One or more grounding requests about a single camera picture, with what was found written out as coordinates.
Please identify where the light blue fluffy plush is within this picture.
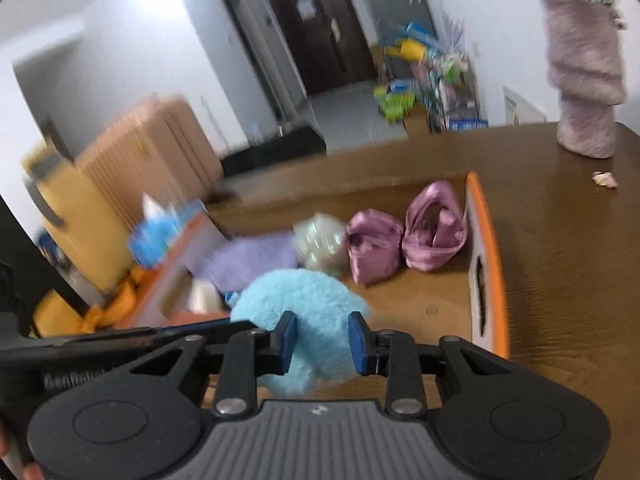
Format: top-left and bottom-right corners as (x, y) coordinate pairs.
(230, 269), (370, 398)

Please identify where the pink satin bow scrunchie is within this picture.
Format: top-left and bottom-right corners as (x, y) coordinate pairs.
(346, 180), (469, 286)

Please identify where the person's left hand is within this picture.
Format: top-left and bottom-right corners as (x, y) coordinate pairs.
(0, 427), (44, 480)

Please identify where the red orange cardboard box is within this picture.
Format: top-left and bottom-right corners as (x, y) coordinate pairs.
(116, 172), (510, 358)

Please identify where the purple cloth in box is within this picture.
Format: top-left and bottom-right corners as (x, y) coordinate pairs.
(194, 231), (298, 294)

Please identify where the yellow ceramic mug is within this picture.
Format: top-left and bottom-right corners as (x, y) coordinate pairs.
(32, 289), (88, 338)

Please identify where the white iridescent pouf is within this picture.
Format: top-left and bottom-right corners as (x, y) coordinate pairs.
(293, 212), (349, 278)

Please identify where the blue tissue pack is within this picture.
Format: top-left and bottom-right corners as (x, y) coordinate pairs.
(128, 194), (205, 269)

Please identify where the yellow thermos jug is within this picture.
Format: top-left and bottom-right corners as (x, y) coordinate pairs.
(22, 142), (132, 294)

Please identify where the pink beige suitcase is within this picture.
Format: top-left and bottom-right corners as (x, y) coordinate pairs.
(75, 96), (224, 229)

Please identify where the fallen rose petal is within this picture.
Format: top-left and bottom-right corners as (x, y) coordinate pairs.
(592, 171), (618, 190)

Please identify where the cluttered toy shelf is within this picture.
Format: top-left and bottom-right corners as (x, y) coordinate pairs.
(381, 16), (489, 132)

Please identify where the pink ribbed vase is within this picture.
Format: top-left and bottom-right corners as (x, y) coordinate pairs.
(542, 0), (627, 159)

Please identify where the dark brown entrance door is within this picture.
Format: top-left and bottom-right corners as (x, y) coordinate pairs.
(269, 0), (376, 96)

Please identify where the orange strap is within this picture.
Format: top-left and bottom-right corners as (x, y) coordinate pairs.
(79, 263), (162, 334)

